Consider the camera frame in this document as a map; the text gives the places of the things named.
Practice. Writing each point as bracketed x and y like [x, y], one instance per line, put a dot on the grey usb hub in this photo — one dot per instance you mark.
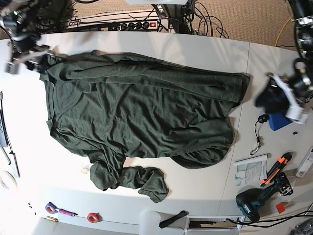
[15, 165]

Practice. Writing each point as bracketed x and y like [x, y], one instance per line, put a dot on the black cordless drill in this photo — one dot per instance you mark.
[252, 199]

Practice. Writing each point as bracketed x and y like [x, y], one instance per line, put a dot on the purple marker pen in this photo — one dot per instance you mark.
[62, 211]

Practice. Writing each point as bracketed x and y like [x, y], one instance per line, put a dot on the red tape roll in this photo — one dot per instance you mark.
[93, 217]

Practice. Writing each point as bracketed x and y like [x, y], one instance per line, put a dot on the white rectangular device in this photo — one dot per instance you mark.
[305, 165]

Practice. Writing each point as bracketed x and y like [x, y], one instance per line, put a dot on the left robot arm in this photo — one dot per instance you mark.
[302, 16]

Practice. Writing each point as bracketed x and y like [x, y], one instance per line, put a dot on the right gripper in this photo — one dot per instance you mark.
[25, 50]

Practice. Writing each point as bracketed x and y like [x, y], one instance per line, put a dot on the blue box with black knob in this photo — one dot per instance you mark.
[278, 121]

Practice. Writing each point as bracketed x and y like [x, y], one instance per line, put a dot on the purple tape roll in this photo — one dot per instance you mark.
[51, 208]

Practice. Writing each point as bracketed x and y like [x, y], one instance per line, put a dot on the white tape roll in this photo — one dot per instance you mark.
[7, 181]

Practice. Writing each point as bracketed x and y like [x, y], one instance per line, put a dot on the red square card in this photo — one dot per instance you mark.
[280, 207]

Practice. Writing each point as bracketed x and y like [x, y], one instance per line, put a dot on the dark green t-shirt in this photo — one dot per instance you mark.
[112, 107]

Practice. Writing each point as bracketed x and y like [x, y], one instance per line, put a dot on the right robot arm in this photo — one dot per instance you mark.
[18, 21]

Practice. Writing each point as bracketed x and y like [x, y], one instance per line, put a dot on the paper instruction booklet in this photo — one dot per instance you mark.
[250, 170]

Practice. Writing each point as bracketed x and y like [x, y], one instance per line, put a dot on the dark remote control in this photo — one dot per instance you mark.
[3, 137]

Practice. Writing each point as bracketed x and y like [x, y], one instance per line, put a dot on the orange black utility knife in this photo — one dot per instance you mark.
[276, 168]

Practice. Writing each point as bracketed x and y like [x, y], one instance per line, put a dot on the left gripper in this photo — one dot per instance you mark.
[287, 95]

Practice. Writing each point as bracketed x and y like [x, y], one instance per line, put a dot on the black power strip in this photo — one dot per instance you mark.
[134, 26]

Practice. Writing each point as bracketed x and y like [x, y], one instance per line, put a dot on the gold green small cylinder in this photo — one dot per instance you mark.
[52, 219]

